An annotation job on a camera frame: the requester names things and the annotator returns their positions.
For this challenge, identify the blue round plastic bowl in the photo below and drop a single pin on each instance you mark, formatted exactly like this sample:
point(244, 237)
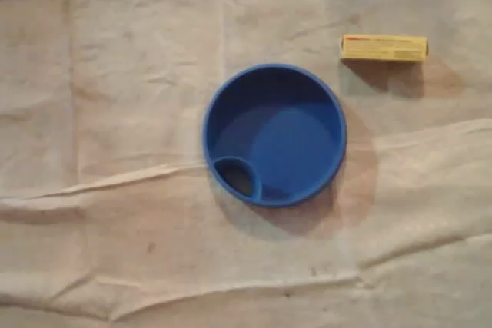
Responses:
point(292, 143)

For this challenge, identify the yellow cardboard box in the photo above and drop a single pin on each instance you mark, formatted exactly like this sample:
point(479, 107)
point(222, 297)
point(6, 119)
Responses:
point(382, 48)

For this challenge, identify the white wrinkled table cloth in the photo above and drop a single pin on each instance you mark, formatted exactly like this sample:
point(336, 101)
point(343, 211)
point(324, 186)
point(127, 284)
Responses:
point(115, 151)

